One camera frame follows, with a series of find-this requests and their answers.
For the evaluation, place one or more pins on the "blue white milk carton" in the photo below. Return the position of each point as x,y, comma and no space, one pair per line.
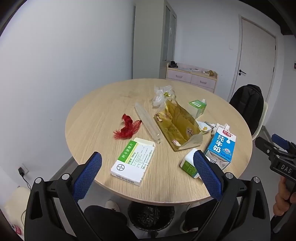
220,146

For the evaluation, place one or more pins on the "gold wrapped item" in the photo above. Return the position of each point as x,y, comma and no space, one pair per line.
211,73

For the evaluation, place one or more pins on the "red white small packet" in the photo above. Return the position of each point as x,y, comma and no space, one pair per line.
18,229

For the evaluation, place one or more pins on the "black waste bin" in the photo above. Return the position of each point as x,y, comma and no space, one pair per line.
150,215

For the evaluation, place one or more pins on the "person's right hand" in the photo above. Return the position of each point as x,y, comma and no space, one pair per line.
282,201

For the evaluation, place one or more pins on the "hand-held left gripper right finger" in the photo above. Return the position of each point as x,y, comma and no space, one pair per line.
207,176

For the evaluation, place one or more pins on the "small white green box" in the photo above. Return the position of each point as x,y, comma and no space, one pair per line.
188,163

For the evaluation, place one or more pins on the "white chair with backpack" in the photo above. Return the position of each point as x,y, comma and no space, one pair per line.
261,122

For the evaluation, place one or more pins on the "empty white plastic chair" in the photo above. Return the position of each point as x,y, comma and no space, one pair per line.
12,208

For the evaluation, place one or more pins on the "black backpack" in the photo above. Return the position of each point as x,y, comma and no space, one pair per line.
247,109

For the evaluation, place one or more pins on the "white door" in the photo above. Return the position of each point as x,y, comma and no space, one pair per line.
256,58

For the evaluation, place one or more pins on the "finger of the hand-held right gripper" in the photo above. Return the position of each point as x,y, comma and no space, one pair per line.
281,139
266,148

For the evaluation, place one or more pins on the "white papers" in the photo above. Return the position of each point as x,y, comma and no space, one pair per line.
189,68

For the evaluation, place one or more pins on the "red mesh net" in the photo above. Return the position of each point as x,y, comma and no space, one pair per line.
129,128

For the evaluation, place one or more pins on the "gold snack bag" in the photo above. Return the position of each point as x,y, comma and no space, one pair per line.
182,129

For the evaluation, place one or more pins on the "person's right leg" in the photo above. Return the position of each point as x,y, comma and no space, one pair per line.
198,217

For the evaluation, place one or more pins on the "green white paper box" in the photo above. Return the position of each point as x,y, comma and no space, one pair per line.
196,109

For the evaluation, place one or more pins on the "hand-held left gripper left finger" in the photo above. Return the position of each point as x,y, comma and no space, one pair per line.
89,176

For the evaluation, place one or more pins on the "white wall socket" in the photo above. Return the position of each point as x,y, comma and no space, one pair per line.
25,170

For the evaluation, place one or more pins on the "clear plastic tube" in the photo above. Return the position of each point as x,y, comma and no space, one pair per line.
148,122

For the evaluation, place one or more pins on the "pink drawer cabinet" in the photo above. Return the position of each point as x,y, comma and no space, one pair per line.
198,81

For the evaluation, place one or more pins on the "black device on cabinet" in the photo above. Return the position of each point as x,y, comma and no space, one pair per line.
173,64

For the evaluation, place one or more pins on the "person's white shoe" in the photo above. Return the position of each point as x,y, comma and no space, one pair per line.
113,205

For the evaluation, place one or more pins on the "clear plastic wrapper gold print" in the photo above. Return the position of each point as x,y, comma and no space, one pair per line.
161,92

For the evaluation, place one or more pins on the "white medicine box green stripe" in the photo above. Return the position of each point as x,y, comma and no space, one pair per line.
131,162

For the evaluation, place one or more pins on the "yellow snack wrapper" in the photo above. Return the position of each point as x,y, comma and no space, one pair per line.
203,127

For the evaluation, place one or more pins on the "person's left leg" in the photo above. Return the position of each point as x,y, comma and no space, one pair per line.
104,222

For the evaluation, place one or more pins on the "tall grey cabinet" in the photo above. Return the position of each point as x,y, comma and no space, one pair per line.
148,46

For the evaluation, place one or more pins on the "person's leg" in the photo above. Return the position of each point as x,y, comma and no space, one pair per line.
198,217
104,222

